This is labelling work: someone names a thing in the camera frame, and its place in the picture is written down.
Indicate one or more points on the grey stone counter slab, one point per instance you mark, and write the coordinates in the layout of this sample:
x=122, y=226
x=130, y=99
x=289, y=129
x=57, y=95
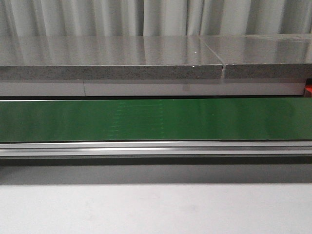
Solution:
x=100, y=58

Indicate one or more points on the white cabinet front panel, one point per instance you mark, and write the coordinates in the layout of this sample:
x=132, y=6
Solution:
x=202, y=87

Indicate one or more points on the green conveyor belt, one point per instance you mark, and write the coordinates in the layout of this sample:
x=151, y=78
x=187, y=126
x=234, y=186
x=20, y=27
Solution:
x=273, y=118

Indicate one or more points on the aluminium conveyor side rail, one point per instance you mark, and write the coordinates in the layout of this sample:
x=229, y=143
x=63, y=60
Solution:
x=153, y=149

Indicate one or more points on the red object at edge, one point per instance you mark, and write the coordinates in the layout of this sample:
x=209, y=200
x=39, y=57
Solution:
x=308, y=91

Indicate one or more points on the grey pleated curtain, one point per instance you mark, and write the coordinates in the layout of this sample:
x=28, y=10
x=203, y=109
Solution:
x=154, y=17

